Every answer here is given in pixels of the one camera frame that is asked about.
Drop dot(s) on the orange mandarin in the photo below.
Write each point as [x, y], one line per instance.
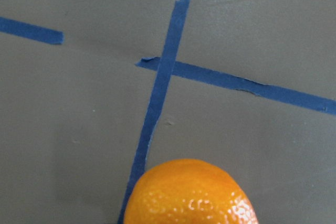
[188, 191]

